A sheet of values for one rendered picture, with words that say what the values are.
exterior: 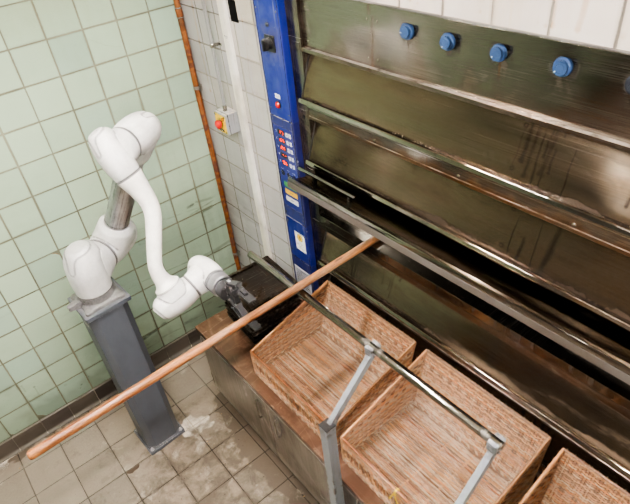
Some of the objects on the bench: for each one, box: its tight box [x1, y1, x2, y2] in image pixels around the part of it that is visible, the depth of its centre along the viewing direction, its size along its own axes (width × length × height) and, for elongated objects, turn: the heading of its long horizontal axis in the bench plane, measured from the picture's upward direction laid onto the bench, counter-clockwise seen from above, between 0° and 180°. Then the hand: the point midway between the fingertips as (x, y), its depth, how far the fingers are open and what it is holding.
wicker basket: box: [250, 280, 417, 449], centre depth 238 cm, size 49×56×28 cm
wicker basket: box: [340, 349, 552, 504], centre depth 199 cm, size 49×56×28 cm
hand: (254, 314), depth 195 cm, fingers open, 13 cm apart
